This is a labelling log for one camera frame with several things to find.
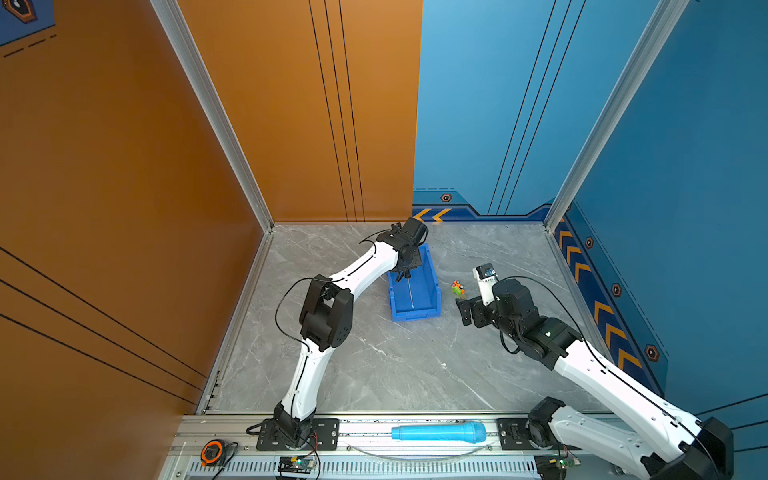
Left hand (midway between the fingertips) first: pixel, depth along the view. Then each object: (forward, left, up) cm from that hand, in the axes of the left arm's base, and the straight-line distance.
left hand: (413, 259), depth 97 cm
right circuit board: (-54, -33, -11) cm, 64 cm away
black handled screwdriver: (-11, +1, -2) cm, 11 cm away
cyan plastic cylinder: (-48, -13, -6) cm, 50 cm away
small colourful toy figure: (-6, -15, -8) cm, 18 cm away
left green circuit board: (-54, +29, -11) cm, 62 cm away
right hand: (-19, -14, +9) cm, 25 cm away
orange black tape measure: (-53, +48, -8) cm, 72 cm away
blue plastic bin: (-6, -2, -15) cm, 16 cm away
